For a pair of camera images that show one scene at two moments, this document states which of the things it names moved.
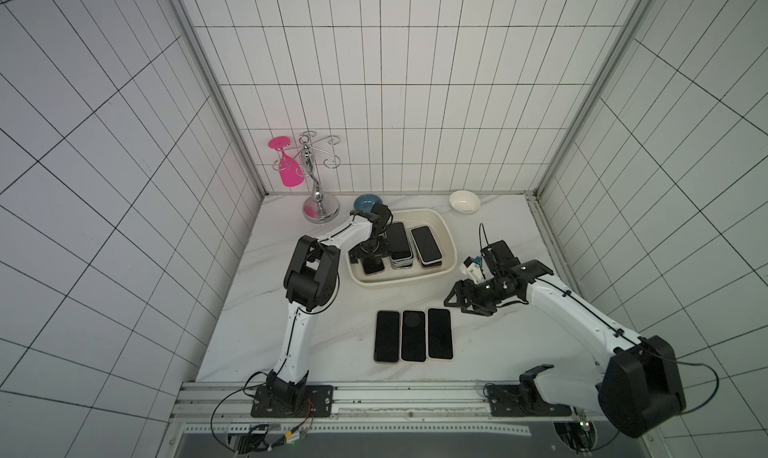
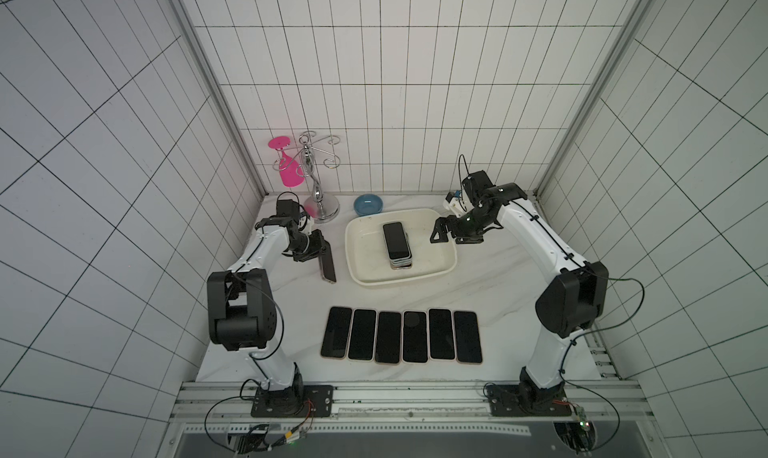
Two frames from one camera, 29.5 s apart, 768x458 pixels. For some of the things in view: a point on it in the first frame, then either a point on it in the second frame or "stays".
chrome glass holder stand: (320, 207) stays
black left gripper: (383, 251) -> (318, 243)
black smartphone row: (387, 337) stays
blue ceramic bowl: (366, 202) stays
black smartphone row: (413, 338) stays
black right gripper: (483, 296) -> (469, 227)
